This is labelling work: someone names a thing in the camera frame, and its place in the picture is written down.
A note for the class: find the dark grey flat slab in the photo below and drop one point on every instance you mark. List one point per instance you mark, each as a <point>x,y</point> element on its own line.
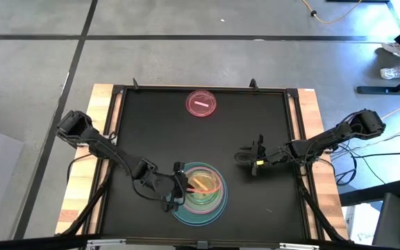
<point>389,222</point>

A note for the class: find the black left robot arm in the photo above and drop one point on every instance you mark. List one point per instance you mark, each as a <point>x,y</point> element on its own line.
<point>92,139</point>

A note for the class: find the teal plastic plate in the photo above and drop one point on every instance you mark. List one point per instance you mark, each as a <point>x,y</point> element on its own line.
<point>200,219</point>

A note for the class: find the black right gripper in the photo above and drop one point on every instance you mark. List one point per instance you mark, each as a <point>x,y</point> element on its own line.
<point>267,156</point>

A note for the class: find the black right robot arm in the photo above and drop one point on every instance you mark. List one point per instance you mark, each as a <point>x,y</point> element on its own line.
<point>325,139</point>

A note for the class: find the green transparent plastic plate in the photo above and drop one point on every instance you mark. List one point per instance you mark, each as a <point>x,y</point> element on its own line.
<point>200,201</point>

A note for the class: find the red transparent plastic plate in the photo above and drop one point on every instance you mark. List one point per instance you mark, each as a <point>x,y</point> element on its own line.
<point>196,109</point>

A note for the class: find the orange transparent plastic plate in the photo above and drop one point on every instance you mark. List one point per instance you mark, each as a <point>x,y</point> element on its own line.
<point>203,184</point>

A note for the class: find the pink opaque plastic plate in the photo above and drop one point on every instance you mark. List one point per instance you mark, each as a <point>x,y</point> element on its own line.
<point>201,211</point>

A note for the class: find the white shoe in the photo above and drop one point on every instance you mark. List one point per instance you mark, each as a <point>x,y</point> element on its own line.
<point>391,73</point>
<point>396,49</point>

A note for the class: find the silver metal bracket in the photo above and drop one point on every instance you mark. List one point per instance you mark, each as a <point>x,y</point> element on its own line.
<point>106,242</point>
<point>299,246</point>

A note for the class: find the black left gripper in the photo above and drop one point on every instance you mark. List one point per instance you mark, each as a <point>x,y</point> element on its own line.
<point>167,185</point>

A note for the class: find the white printed sheet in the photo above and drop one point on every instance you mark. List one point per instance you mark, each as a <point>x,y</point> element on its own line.
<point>364,222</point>

